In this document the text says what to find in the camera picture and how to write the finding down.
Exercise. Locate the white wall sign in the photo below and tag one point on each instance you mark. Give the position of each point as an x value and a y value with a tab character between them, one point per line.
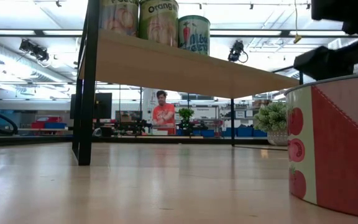
207	112

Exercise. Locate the black background monitor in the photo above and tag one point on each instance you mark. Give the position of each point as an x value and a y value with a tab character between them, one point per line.
104	105

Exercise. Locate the oranges tin can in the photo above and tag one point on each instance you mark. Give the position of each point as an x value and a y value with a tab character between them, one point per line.
158	25

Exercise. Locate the red storage bin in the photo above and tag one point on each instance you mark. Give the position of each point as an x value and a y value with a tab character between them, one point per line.
37	124

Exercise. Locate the wooden shelf with black legs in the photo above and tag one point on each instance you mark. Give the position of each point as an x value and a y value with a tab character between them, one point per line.
166	68

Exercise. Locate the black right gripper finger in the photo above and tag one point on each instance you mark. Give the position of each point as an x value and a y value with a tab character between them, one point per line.
322	63

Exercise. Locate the red tomato tin can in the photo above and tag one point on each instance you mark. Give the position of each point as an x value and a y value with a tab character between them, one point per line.
334	149

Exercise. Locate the peaches tin can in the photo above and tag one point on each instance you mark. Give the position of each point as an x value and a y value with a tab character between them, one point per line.
118	18

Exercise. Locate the blue storage bin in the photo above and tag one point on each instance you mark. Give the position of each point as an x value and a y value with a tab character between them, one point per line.
207	133
244	132
56	126
259	133

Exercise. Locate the small green background plant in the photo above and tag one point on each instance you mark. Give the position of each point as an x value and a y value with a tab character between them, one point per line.
186	113

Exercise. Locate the green plant in white pot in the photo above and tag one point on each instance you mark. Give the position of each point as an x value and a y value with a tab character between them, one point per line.
272	119

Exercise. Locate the mixed vegetables tin can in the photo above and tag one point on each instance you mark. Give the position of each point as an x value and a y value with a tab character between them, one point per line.
194	35

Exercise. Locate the person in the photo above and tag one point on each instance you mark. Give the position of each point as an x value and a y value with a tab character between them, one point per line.
164	115

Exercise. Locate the black aluminium rig frame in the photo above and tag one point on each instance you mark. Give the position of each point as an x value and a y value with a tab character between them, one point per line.
42	140

